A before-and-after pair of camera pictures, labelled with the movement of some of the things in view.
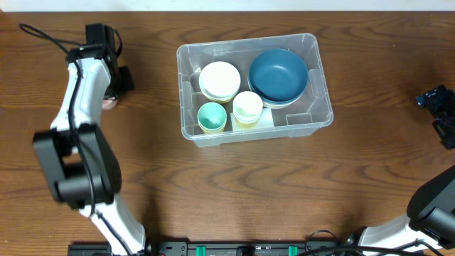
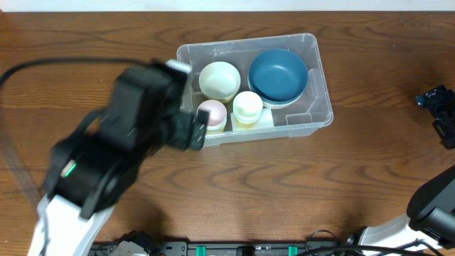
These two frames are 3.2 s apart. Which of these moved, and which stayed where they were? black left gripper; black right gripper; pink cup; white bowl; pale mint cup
Moved: pink cup; black left gripper
Stayed: black right gripper; white bowl; pale mint cup
